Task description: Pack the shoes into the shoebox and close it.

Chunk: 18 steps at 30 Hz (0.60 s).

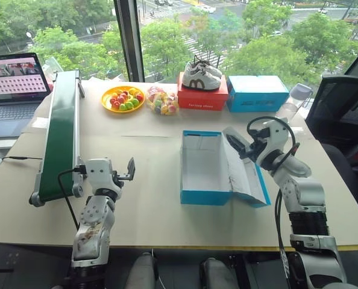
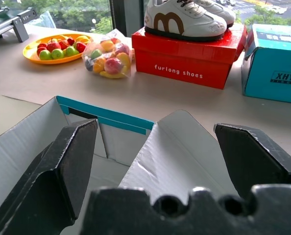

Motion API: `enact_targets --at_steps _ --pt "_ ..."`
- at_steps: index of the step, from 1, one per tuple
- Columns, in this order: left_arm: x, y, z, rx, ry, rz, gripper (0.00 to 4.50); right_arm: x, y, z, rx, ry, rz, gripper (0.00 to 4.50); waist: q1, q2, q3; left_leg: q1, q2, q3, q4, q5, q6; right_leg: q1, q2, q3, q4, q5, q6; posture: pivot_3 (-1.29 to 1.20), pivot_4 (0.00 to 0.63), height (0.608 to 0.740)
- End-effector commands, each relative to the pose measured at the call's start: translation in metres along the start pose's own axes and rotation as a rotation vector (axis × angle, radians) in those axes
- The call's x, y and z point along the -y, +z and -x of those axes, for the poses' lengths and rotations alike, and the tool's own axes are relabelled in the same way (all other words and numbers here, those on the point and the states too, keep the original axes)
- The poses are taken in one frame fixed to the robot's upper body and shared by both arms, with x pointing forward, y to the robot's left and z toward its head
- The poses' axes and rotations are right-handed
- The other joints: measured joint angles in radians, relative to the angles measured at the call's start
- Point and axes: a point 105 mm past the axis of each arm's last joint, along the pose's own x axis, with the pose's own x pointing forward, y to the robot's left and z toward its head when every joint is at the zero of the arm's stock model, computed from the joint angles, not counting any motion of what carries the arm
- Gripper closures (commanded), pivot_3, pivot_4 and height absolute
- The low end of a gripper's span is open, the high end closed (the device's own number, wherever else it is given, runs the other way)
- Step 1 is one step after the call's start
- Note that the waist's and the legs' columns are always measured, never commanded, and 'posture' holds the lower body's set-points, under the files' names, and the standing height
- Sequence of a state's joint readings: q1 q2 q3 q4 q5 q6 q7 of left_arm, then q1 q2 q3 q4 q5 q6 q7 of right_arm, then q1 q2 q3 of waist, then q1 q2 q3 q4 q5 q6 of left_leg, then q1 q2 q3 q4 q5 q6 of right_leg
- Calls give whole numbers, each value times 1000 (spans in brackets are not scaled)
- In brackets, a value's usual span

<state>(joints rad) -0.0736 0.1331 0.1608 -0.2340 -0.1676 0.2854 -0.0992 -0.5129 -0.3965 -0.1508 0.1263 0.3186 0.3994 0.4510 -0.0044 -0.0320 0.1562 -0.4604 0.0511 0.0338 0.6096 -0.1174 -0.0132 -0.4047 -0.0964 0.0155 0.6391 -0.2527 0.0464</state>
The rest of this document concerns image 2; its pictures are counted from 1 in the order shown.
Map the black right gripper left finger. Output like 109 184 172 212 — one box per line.
0 118 98 235

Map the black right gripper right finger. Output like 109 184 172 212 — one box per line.
214 123 291 197

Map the teal shoe box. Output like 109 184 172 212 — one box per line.
241 23 291 105

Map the white cardboard box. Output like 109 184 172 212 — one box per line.
0 95 240 235

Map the red shoe box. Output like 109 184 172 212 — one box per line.
131 23 248 90

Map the beige paper table cover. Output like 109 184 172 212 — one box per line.
0 23 291 165

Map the yellow toy banana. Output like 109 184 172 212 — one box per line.
99 70 128 79

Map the green toy apple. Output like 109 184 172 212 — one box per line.
51 48 65 60
39 49 52 61
65 46 80 57

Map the orange oval plastic plate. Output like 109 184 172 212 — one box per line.
22 33 93 65

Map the pink toy peach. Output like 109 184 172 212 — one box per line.
104 57 123 75

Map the small green toy fruit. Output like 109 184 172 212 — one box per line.
90 49 103 60

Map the large red toy apple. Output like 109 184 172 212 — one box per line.
47 38 62 53

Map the clear plastic bag of fruit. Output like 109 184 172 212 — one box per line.
81 28 136 80

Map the white sneaker with black laces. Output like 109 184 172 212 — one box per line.
194 0 237 29

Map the white sneaker with brown logo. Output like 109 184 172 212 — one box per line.
144 0 228 43

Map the pale blue plastic bag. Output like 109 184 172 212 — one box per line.
27 10 56 29

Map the dark window frame pillar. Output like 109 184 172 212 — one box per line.
109 0 145 38

